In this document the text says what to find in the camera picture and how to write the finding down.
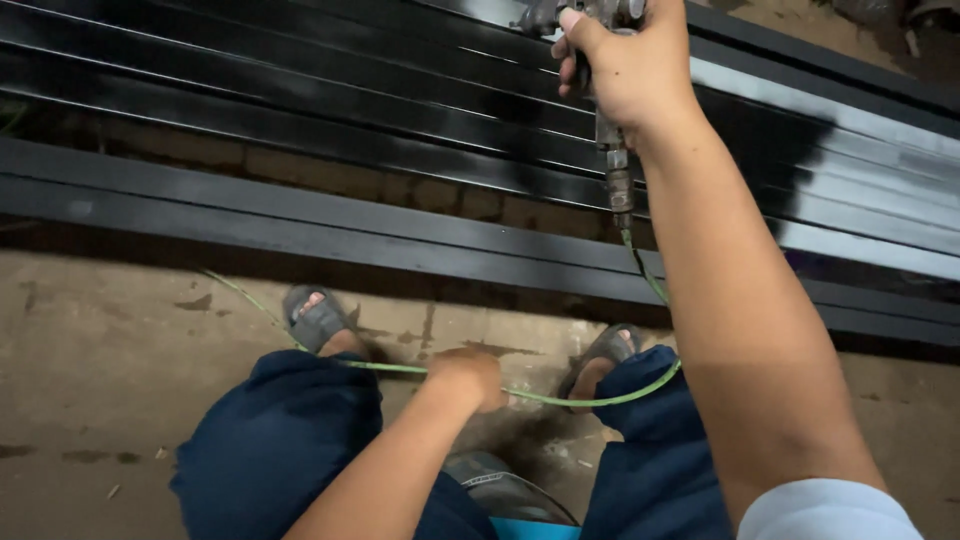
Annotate person's left hand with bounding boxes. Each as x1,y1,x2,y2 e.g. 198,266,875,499
426,348,513,415

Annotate person's right hand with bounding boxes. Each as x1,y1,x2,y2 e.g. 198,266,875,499
551,0,706,150

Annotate green air hose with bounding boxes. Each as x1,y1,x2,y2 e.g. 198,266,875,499
201,225,684,410

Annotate grey metal spray gun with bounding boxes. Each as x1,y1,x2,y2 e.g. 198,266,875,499
513,0,648,231

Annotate person's right foot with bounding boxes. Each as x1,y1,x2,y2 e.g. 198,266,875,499
566,328,636,406

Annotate person's foot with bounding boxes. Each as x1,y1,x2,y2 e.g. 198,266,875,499
297,291,372,361
566,328,636,406

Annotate grey round plastic object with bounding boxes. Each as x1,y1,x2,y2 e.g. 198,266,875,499
442,451,580,526

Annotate grey right sandal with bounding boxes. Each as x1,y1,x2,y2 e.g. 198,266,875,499
558,323,645,403

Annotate grey sandal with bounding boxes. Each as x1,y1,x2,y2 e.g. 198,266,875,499
282,284,358,356
558,323,645,403

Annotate person's left foot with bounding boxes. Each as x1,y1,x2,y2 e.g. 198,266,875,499
297,291,372,361

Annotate bright blue object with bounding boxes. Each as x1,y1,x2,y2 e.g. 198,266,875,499
489,516,583,540

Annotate grey left sandal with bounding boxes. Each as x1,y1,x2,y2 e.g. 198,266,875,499
282,284,358,356

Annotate navy blue shorts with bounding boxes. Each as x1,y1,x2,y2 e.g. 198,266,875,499
168,345,740,540

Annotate black steel tube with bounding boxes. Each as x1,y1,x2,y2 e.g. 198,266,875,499
0,137,960,325
0,176,960,348

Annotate row of black painted tubes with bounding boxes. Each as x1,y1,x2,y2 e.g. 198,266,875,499
0,0,960,283

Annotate white shirt sleeve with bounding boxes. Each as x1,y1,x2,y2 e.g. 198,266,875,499
737,478,925,540

